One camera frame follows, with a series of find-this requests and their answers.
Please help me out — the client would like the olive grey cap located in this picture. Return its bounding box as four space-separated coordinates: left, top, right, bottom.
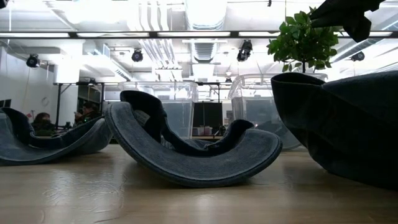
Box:
309 0 387 44

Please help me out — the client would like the black computer monitor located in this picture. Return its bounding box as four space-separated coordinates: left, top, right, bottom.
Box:
192 101 224 128

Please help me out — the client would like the clear plastic container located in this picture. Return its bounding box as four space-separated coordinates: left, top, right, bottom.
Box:
117 80 200 141
228 73 329 151

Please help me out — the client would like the ceiling vent grille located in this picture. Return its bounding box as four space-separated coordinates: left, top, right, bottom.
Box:
192 42 216 63

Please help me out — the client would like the black ceiling spotlight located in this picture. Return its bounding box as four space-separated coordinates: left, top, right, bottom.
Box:
350 50 366 62
131 49 144 63
25 53 40 68
236 39 253 62

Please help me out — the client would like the person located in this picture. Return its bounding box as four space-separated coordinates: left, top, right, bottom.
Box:
73 101 102 127
30 111 57 137

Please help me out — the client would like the green leafy plant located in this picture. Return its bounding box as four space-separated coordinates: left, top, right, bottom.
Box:
266 6 345 74

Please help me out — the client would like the black metal rack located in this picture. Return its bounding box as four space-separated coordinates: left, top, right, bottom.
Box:
53 81 108 130

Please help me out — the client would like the black overhead beam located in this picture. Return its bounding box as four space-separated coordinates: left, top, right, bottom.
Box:
0 30 398 40

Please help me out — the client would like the silver ventilation duct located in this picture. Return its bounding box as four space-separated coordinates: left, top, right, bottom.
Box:
185 0 228 30

